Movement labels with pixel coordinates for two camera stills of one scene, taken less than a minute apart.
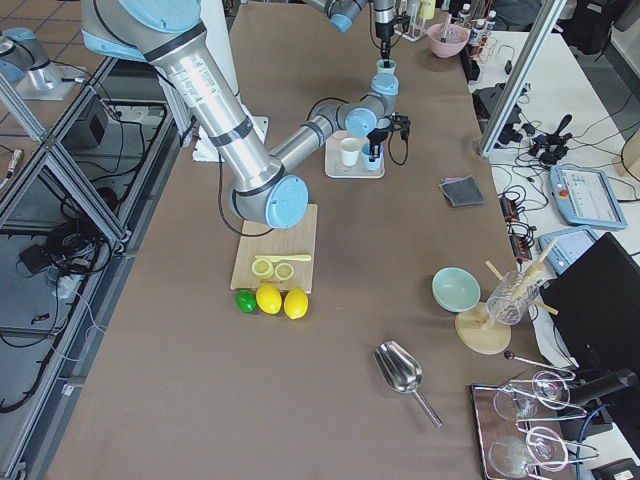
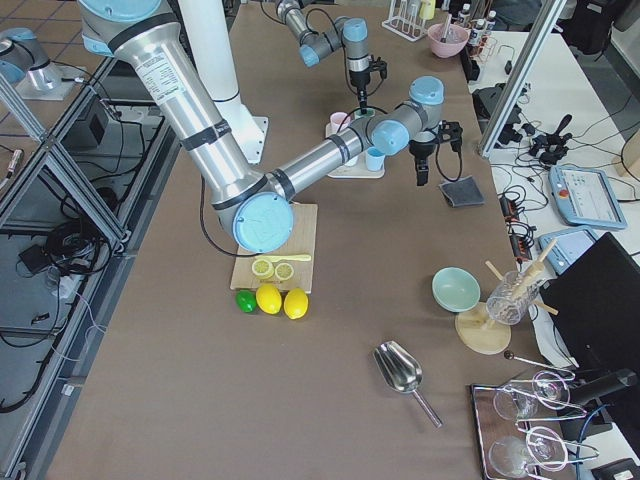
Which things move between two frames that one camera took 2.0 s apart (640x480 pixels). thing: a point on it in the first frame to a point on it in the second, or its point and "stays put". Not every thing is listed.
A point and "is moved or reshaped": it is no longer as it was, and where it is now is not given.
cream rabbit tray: [333, 161] stays put
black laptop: [594, 306] stays put
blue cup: [366, 152] stays put
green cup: [381, 68] is moved or reshaped
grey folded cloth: [462, 191] stays put
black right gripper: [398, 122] to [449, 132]
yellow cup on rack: [427, 9] stays put
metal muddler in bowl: [444, 38] stays put
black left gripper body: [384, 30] to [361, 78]
